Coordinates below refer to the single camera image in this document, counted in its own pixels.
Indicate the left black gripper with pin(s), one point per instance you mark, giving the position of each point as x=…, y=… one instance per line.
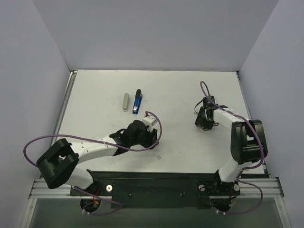
x=150, y=138

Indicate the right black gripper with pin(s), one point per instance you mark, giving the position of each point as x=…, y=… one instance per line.
x=203, y=119

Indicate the blue stapler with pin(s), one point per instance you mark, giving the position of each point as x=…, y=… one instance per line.
x=137, y=101

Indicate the beige stapler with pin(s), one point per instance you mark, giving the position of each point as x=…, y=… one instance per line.
x=125, y=101

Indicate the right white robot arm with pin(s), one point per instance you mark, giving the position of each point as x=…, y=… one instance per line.
x=248, y=145

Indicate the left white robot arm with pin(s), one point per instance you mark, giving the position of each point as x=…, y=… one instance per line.
x=58, y=165

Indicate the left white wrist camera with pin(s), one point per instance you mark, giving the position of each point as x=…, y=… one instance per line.
x=149, y=121

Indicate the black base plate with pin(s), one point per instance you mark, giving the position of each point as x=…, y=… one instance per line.
x=106, y=181

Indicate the aluminium rail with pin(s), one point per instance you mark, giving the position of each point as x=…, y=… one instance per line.
x=248, y=188

